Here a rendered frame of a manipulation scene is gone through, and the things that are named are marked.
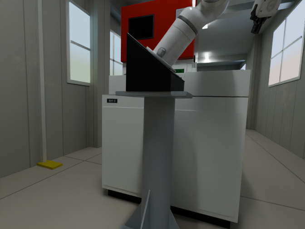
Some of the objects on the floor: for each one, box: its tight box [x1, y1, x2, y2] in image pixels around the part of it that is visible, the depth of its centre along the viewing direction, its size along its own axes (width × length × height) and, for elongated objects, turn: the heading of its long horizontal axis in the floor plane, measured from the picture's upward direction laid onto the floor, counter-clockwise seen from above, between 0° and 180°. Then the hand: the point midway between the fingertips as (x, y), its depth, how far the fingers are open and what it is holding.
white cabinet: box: [102, 95, 248, 229], centre depth 128 cm, size 64×96×82 cm
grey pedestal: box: [115, 91, 192, 229], centre depth 70 cm, size 51×44×82 cm
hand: (256, 28), depth 70 cm, fingers closed
